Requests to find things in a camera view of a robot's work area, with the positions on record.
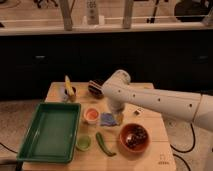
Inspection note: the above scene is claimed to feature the green chili pepper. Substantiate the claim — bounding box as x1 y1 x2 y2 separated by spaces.
95 132 116 157

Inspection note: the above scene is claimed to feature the blue sponge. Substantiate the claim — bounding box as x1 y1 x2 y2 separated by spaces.
100 113 117 126

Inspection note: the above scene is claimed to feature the yellow banana in cup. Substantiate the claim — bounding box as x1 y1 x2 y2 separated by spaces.
65 75 76 102

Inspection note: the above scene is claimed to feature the orange small cup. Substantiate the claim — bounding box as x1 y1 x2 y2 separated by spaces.
83 108 100 124

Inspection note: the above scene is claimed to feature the green small cup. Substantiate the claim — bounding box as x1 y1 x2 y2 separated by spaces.
76 135 91 151

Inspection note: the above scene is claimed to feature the green plastic tray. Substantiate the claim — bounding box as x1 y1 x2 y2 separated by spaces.
17 102 81 163

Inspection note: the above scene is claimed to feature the black floor cable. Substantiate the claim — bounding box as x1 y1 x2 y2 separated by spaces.
169 123 197 171

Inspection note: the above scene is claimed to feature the red bowl with beans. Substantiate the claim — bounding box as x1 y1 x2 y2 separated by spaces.
119 123 150 154

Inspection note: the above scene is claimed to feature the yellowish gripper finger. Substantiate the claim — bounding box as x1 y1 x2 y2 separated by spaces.
116 113 124 125

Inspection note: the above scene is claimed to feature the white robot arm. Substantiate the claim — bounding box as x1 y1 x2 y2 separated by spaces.
101 70 213 147

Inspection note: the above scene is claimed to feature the dark striped bowl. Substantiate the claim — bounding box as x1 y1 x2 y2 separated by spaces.
88 79 104 99

